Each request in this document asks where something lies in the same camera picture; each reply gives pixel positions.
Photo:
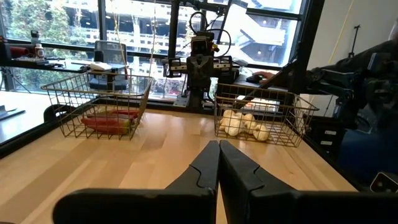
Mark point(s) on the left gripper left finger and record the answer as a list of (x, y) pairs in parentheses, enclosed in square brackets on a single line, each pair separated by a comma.
[(186, 199)]

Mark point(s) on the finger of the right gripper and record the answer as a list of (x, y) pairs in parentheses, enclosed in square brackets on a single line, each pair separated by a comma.
[(207, 71), (194, 71)]

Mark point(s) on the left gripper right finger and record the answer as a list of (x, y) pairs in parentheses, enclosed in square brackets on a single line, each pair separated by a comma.
[(258, 199)]

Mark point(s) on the large white garlic bulb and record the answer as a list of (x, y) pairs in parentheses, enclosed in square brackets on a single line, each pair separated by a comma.
[(234, 128)]

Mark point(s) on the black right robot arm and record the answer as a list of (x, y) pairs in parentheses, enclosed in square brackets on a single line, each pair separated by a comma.
[(199, 96)]

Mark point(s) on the black computer mouse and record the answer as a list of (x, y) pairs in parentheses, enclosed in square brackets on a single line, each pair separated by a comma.
[(253, 78)]

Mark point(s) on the person's hand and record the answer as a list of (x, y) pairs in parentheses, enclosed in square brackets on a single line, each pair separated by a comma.
[(265, 74)]

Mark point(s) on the black mesh office chair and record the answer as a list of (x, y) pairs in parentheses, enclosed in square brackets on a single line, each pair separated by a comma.
[(110, 53)]

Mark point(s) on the white desk object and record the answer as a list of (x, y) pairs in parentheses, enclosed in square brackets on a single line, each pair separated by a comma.
[(99, 66)]

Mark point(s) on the black computer tower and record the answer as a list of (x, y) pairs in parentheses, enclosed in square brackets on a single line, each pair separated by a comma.
[(326, 137)]

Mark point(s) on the dark tablet device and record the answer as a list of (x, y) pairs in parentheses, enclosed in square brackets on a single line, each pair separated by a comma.
[(384, 183)]

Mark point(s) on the black side desk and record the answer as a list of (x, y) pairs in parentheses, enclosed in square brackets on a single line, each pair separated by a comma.
[(46, 66)]

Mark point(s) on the white plastic bottle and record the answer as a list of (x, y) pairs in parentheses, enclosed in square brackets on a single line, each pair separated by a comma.
[(39, 51)]

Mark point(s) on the grey drink bottle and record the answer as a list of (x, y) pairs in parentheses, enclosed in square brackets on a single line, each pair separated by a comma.
[(35, 36)]

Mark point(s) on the person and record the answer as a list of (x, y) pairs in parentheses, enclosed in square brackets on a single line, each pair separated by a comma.
[(351, 62)]

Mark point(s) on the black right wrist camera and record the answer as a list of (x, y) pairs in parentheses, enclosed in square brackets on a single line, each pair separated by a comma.
[(200, 45)]

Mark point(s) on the black window frame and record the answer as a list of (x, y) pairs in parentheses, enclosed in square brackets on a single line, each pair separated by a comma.
[(102, 21)]

